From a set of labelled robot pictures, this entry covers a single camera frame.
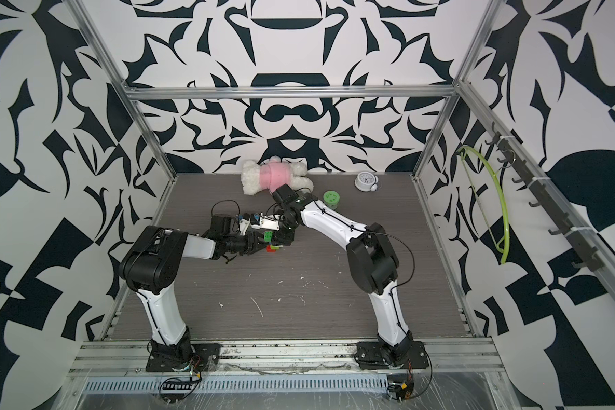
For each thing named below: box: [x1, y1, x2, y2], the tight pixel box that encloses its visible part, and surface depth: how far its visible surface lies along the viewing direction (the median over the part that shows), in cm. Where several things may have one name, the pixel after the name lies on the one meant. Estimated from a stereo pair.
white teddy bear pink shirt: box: [240, 155, 315, 196], surface depth 110 cm
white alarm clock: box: [354, 171, 379, 193], surface depth 117 cm
